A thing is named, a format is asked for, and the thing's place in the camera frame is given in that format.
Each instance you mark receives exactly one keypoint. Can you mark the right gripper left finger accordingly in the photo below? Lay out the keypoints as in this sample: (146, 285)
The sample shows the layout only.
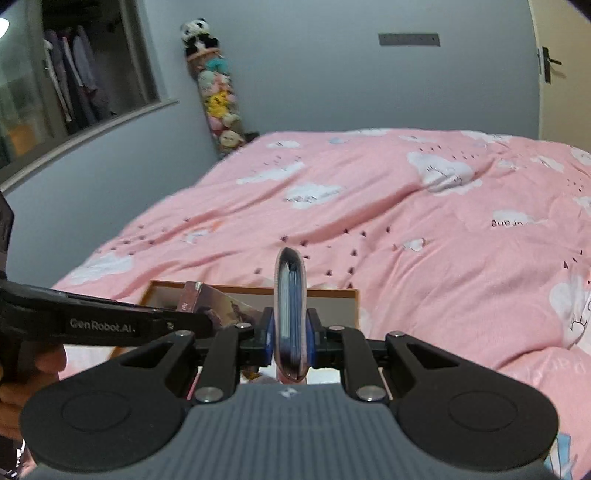
(233, 349)

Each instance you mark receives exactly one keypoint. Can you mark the window frame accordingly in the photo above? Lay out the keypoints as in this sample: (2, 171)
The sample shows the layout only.
(71, 71)

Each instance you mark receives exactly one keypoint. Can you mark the pink cloud duvet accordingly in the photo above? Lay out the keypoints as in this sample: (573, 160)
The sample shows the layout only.
(477, 243)

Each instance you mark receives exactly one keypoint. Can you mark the pink card wallet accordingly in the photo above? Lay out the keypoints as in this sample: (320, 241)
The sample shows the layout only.
(290, 315)

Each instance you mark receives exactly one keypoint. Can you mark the hanging plush toy column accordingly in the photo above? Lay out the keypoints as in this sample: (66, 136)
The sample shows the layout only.
(209, 69)

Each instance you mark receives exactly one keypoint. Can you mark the person left hand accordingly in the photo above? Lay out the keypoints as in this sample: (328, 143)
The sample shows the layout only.
(50, 361)

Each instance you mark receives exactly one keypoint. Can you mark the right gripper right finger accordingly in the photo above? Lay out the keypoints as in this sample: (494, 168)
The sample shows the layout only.
(345, 349)

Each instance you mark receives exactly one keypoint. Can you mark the picture card box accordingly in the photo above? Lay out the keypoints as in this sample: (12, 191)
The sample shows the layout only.
(221, 309)

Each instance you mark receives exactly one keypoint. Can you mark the orange cardboard box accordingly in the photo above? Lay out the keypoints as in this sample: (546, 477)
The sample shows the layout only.
(334, 307)

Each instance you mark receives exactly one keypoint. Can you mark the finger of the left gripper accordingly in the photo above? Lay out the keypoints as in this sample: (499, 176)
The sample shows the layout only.
(39, 314)

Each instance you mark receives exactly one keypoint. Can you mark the cream door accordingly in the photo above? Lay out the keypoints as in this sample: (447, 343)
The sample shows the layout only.
(562, 35)

